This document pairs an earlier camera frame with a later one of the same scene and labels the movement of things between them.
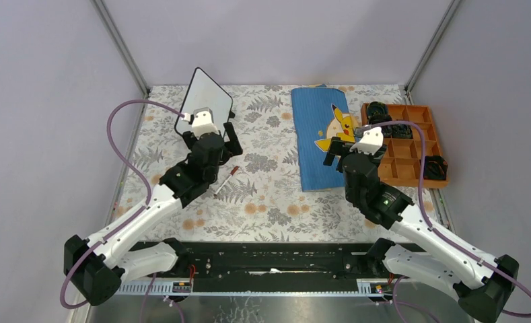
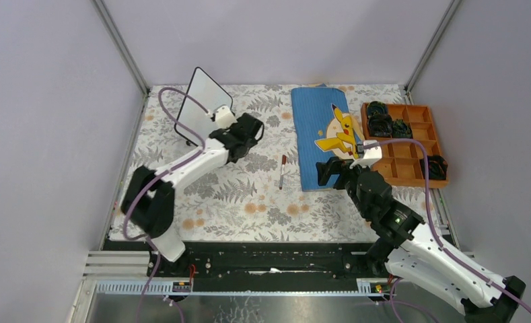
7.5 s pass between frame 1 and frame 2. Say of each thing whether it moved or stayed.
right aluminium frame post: stayed
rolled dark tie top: stayed
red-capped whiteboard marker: moved
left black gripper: moved
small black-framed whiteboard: stayed
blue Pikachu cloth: stayed
